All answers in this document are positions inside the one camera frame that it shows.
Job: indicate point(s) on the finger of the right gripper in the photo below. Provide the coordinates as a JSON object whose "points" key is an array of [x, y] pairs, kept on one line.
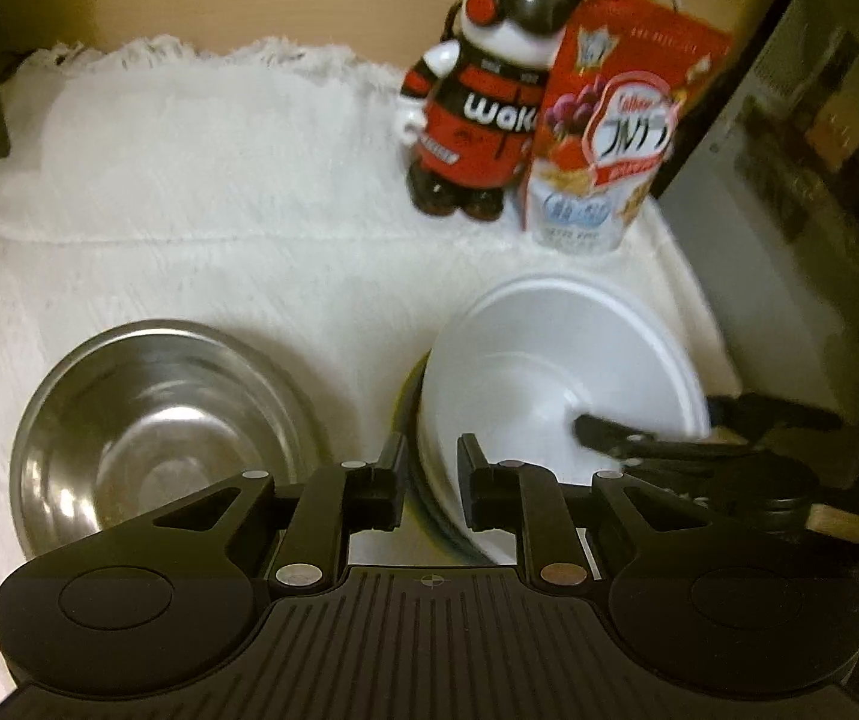
{"points": [[758, 414], [623, 443]]}

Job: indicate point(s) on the white towel cloth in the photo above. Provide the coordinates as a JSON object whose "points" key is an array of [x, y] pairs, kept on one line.
{"points": [[261, 193]]}

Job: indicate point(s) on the white floral bowl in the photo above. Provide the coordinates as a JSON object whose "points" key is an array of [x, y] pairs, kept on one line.
{"points": [[519, 366]]}

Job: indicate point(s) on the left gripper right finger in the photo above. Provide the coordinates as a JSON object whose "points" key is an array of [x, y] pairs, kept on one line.
{"points": [[527, 501]]}

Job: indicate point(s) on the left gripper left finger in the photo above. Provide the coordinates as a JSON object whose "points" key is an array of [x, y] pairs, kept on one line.
{"points": [[338, 502]]}

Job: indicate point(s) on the red panda robot figure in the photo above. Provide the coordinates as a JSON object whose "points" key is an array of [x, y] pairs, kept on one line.
{"points": [[467, 110]]}

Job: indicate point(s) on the cream gold-rimmed bowl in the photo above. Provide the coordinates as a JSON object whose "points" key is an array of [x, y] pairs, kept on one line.
{"points": [[434, 524]]}

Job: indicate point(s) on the stainless steel bowl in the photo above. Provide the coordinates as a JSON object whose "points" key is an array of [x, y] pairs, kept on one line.
{"points": [[146, 413]]}

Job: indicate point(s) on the red granola cereal bag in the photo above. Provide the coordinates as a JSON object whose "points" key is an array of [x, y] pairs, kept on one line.
{"points": [[623, 76]]}

